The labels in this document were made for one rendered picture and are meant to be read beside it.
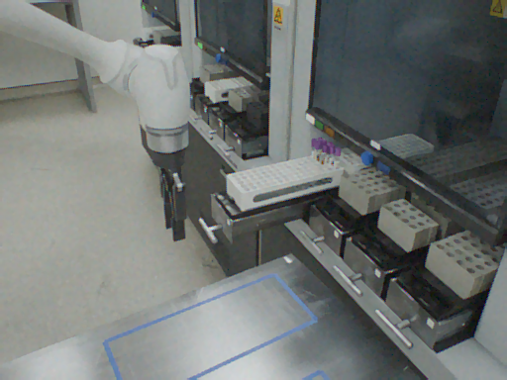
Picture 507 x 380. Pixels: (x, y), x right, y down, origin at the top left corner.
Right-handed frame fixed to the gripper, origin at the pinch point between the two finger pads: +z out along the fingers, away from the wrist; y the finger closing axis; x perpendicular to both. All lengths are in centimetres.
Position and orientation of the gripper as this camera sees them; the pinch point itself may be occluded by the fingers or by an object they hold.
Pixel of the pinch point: (174, 223)
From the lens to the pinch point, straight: 114.9
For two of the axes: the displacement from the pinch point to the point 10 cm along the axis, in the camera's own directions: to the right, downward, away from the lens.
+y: -4.4, -4.7, 7.7
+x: -9.0, 2.1, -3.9
